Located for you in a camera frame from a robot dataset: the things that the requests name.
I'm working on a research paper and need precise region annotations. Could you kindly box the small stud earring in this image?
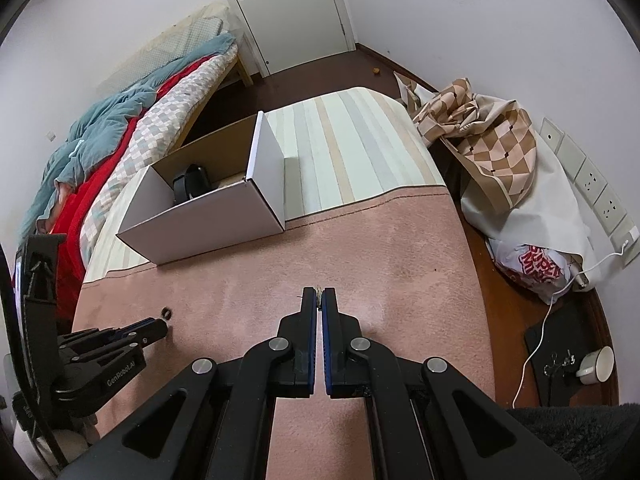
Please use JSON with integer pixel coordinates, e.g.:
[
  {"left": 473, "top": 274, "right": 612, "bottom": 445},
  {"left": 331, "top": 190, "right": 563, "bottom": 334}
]
[{"left": 314, "top": 286, "right": 323, "bottom": 311}]

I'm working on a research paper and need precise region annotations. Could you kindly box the white cardboard box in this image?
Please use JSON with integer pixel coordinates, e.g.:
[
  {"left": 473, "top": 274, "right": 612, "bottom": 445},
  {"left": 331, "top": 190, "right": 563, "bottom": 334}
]
[{"left": 117, "top": 112, "right": 285, "bottom": 264}]

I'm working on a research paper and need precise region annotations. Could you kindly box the red blanket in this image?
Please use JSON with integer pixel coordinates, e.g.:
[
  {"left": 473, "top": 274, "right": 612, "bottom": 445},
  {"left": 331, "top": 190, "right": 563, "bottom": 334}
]
[{"left": 49, "top": 54, "right": 216, "bottom": 321}]

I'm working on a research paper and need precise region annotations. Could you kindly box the white cup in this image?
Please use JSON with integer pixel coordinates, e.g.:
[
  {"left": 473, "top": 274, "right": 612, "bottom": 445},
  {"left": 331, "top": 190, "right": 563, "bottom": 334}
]
[{"left": 576, "top": 346, "right": 615, "bottom": 385}]

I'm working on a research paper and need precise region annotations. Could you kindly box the red printed plastic bag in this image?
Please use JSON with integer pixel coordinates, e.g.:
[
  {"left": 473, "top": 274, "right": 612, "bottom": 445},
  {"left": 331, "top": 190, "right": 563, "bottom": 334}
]
[{"left": 486, "top": 238, "right": 574, "bottom": 304}]

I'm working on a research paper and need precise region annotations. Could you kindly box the teal quilt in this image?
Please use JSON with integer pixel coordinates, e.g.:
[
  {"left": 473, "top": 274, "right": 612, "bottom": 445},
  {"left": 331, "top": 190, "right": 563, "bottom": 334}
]
[{"left": 17, "top": 32, "right": 235, "bottom": 243}]

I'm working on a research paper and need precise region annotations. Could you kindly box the pink striped table cloth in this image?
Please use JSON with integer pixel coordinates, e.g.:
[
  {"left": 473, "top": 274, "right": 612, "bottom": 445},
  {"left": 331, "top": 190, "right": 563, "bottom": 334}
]
[{"left": 71, "top": 86, "right": 497, "bottom": 480}]

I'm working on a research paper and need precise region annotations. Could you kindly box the checkered bed sheet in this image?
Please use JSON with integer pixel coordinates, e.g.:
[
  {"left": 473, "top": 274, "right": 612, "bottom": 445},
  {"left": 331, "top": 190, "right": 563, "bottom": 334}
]
[{"left": 78, "top": 44, "right": 239, "bottom": 268}]

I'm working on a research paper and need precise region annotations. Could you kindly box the white plastic bag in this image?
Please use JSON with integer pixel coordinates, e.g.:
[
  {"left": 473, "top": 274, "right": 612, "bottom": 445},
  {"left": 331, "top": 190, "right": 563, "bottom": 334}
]
[{"left": 461, "top": 138, "right": 601, "bottom": 290}]

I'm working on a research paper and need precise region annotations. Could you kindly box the white power strip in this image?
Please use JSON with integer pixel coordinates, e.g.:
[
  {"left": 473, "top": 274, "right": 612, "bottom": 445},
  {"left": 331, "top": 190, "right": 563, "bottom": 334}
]
[{"left": 540, "top": 117, "right": 639, "bottom": 266}]

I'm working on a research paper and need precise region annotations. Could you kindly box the brown checkered cloth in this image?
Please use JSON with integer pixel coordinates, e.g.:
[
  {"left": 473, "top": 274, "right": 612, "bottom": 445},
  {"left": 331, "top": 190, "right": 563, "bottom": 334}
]
[{"left": 396, "top": 74, "right": 537, "bottom": 214}]

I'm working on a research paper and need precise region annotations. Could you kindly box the white door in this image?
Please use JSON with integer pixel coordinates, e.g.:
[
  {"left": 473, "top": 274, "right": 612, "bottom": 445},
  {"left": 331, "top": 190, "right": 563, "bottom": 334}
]
[{"left": 228, "top": 0, "right": 355, "bottom": 75}]

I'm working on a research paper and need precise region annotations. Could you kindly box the white charger cable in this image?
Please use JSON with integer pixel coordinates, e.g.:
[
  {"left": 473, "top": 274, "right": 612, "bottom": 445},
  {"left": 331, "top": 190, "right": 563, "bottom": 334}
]
[{"left": 510, "top": 238, "right": 633, "bottom": 410}]

